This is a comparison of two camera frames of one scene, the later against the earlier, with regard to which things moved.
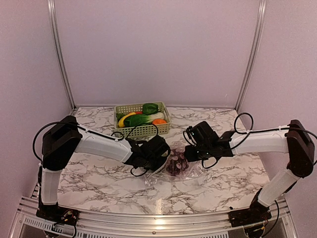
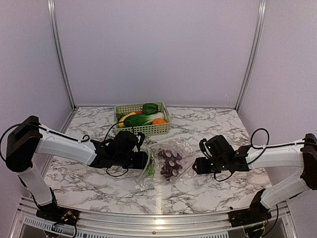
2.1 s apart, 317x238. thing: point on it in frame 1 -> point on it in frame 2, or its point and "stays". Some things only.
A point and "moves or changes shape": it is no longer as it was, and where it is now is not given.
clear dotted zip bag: x=177 y=168 moves or changes shape
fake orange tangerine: x=159 y=121 stays
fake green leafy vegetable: x=142 y=119 stays
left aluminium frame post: x=51 y=6 stays
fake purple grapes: x=177 y=162 moves or changes shape
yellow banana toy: x=121 y=122 stays
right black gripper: x=190 y=155 -> x=201 y=166
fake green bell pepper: x=149 y=108 stays
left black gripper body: x=152 y=165 -> x=123 y=159
